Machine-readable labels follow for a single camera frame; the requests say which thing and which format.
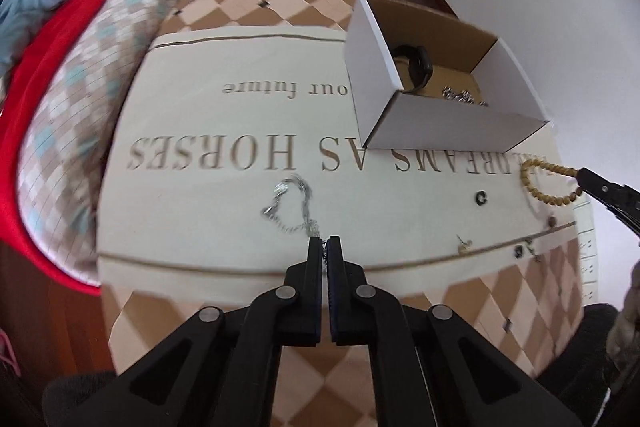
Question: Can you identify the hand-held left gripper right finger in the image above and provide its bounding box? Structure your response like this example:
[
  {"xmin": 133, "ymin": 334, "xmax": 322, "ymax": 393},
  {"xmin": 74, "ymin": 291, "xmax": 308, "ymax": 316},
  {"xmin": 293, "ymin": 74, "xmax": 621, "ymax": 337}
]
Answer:
[{"xmin": 328, "ymin": 236, "xmax": 583, "ymax": 427}]

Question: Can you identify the checkered quilt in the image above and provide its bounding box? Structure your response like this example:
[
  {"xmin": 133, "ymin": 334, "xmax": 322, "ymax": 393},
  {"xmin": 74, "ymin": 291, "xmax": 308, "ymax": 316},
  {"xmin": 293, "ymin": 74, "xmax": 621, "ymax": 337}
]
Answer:
[{"xmin": 15, "ymin": 0, "xmax": 273, "ymax": 285}]

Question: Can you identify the black bangle bracelet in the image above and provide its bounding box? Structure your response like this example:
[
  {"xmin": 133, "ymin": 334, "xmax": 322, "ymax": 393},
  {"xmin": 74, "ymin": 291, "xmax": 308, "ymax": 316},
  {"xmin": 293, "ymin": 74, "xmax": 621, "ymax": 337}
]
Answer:
[{"xmin": 389, "ymin": 44, "xmax": 434, "ymax": 94}]

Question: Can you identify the person's right leg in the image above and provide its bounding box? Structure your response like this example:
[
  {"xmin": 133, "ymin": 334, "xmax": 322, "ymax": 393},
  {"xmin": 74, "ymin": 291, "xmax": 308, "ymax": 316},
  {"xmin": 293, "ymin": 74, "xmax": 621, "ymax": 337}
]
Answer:
[{"xmin": 537, "ymin": 303, "xmax": 640, "ymax": 427}]

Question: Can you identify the grey-brown fuzzy cloth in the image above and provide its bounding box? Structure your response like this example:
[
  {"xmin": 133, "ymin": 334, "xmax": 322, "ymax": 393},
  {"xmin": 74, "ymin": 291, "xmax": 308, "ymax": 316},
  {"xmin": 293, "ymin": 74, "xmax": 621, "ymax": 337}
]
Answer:
[{"xmin": 606, "ymin": 258, "xmax": 640, "ymax": 375}]

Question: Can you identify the silver chain bracelet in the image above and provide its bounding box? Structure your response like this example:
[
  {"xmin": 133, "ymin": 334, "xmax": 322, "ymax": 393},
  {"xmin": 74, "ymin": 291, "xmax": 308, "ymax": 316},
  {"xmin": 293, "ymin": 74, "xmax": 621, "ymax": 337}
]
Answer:
[{"xmin": 442, "ymin": 86, "xmax": 490, "ymax": 108}]

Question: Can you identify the person's leg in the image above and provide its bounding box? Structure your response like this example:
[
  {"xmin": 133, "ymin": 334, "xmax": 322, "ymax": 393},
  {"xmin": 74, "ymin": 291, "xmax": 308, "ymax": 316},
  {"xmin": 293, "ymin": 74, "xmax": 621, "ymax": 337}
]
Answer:
[
  {"xmin": 537, "ymin": 303, "xmax": 640, "ymax": 427},
  {"xmin": 42, "ymin": 371, "xmax": 121, "ymax": 427}
]

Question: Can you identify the beige printed checkered tablecloth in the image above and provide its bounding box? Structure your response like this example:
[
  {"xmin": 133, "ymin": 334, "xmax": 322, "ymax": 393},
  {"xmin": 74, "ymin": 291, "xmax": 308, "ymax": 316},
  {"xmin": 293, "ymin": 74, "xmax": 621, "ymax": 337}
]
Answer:
[{"xmin": 96, "ymin": 0, "xmax": 597, "ymax": 427}]

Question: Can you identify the silver chain necklace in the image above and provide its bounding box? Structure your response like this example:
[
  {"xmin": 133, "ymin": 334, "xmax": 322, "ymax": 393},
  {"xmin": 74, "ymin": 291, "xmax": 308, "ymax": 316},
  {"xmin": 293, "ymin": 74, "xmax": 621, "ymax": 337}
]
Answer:
[{"xmin": 260, "ymin": 174, "xmax": 328, "ymax": 250}]

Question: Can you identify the person's left leg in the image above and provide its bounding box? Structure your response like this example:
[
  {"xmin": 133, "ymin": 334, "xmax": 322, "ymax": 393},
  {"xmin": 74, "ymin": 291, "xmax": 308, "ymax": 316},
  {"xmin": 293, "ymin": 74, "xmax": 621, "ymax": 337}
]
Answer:
[{"xmin": 42, "ymin": 371, "xmax": 121, "ymax": 427}]

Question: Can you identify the white cardboard box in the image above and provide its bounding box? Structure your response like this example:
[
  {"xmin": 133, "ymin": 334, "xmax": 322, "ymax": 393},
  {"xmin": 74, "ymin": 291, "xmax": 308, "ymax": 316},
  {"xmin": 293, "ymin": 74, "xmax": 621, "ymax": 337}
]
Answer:
[{"xmin": 344, "ymin": 0, "xmax": 552, "ymax": 150}]

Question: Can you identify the pink cord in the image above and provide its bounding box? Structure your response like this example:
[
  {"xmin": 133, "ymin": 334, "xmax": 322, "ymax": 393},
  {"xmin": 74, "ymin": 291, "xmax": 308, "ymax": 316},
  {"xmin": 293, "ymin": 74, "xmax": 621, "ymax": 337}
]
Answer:
[{"xmin": 0, "ymin": 326, "xmax": 22, "ymax": 379}]

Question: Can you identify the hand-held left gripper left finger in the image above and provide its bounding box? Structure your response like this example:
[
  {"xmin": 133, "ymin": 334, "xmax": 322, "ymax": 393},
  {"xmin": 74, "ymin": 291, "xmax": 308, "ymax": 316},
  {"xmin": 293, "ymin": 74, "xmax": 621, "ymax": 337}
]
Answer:
[{"xmin": 65, "ymin": 237, "xmax": 321, "ymax": 427}]

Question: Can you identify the red blanket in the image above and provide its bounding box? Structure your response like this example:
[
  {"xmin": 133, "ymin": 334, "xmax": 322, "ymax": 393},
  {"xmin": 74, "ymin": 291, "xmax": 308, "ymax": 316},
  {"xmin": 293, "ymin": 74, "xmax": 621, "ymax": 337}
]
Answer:
[{"xmin": 0, "ymin": 0, "xmax": 246, "ymax": 298}]

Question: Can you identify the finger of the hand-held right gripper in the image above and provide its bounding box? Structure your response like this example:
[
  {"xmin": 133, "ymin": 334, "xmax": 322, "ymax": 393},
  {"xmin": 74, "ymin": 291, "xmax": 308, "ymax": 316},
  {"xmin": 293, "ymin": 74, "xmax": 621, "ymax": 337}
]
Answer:
[{"xmin": 576, "ymin": 167, "xmax": 640, "ymax": 239}]

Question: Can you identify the wooden bead bracelet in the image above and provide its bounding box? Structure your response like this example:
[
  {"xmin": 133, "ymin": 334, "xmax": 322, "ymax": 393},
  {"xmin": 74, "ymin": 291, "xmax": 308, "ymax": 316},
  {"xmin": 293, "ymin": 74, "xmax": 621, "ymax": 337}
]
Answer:
[{"xmin": 520, "ymin": 158, "xmax": 584, "ymax": 208}]

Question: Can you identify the white drawer cabinet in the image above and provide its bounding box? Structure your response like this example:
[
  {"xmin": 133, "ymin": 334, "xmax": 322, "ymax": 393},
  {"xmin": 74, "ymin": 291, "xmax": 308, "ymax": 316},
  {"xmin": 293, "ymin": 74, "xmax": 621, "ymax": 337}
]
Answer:
[{"xmin": 571, "ymin": 199, "xmax": 600, "ymax": 305}]

